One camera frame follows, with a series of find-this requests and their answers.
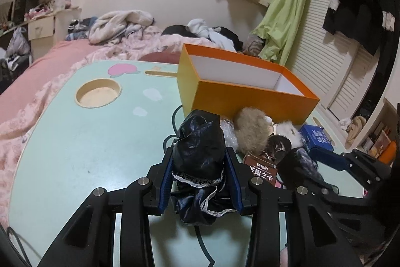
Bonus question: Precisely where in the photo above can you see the white fluffy pompom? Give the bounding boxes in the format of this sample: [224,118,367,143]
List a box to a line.
[275,121,304,148]

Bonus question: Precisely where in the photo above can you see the black lace-trimmed fabric pouch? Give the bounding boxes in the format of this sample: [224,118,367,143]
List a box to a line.
[171,110,236,226]

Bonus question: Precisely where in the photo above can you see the black hanging clothes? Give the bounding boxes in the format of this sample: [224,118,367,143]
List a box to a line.
[323,0,399,60]

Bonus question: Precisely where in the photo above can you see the round black lens cap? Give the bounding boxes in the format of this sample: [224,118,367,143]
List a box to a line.
[266,134,292,162]

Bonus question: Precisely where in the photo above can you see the brown card box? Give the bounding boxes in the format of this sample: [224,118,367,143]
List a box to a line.
[243,153,281,188]

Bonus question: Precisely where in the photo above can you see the blue small box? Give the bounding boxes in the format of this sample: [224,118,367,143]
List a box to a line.
[300,125,334,151]

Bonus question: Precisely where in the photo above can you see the white drawer cabinet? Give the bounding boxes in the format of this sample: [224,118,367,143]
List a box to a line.
[28,8,81,61]

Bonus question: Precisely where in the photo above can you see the green hanging garment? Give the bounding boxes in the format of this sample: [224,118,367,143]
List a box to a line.
[252,0,307,66]

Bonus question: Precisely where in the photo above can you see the cream crumpled blanket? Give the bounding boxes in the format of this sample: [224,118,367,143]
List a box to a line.
[88,10,154,45]

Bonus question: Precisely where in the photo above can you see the beige furry plush keychain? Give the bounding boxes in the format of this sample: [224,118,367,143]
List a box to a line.
[234,107,273,155]

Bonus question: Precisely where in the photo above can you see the clear plastic bag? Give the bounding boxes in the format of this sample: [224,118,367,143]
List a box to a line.
[220,119,238,152]

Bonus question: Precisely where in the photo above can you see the orange cardboard box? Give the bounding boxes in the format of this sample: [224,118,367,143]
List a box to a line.
[176,43,319,125]

